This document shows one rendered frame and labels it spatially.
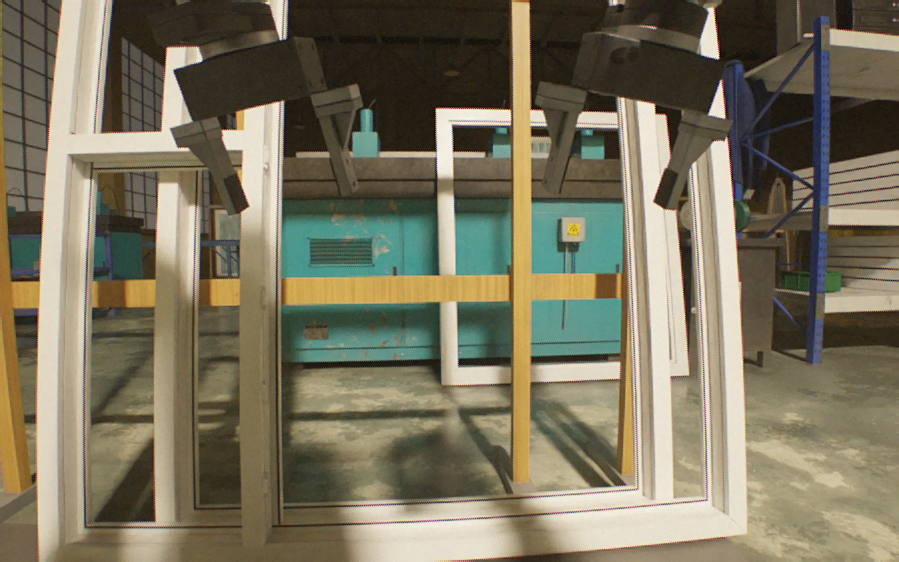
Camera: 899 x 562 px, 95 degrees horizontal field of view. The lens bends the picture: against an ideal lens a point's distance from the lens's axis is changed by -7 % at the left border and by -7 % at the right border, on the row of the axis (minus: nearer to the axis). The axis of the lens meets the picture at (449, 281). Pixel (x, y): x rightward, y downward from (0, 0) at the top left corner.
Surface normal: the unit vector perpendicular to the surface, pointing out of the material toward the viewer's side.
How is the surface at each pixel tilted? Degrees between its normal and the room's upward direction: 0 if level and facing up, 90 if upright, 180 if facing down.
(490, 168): 90
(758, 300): 90
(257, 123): 82
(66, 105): 82
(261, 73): 114
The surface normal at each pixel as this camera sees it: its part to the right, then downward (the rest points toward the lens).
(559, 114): 0.10, 0.46
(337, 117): -0.11, 0.46
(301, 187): 0.07, 0.07
